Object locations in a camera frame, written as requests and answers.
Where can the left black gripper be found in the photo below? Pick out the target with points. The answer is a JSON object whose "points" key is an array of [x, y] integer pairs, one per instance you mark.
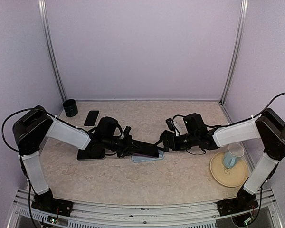
{"points": [[129, 143]]}

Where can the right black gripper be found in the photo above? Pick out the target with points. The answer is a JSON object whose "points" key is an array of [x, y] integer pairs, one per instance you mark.
{"points": [[166, 137]]}

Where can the light blue phone case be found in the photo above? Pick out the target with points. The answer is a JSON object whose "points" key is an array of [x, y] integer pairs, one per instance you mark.
{"points": [[139, 159]]}

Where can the black phone purple edge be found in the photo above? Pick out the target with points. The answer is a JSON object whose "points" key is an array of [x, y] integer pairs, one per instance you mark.
{"points": [[150, 151]]}

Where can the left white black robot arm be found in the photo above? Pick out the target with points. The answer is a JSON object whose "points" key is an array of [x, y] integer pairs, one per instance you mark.
{"points": [[31, 130]]}

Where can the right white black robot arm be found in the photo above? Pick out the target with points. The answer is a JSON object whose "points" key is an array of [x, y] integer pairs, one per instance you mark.
{"points": [[266, 127]]}

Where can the black phone silver edge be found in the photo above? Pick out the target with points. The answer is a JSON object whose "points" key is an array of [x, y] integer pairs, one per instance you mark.
{"points": [[96, 154]]}

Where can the light blue mug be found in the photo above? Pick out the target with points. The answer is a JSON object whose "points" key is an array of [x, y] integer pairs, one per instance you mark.
{"points": [[234, 153]]}

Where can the beige round plate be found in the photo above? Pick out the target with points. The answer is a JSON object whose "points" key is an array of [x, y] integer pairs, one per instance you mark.
{"points": [[234, 177]]}

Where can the dark green cup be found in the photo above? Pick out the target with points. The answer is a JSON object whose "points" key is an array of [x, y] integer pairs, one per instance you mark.
{"points": [[70, 108]]}

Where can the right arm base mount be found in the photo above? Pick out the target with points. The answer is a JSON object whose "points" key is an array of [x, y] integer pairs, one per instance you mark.
{"points": [[242, 202]]}

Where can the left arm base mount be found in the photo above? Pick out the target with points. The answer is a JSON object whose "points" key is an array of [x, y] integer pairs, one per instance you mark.
{"points": [[47, 203]]}

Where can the front aluminium rail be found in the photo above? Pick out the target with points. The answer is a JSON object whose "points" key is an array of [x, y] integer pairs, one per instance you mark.
{"points": [[96, 215]]}

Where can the right aluminium frame post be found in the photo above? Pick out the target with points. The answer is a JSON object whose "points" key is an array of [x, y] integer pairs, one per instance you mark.
{"points": [[236, 51]]}

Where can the aluminium frame post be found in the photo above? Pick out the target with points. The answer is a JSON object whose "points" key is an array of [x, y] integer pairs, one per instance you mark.
{"points": [[236, 51], [50, 48]]}

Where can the left aluminium frame post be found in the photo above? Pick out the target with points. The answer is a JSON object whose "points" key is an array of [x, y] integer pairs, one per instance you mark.
{"points": [[50, 48]]}

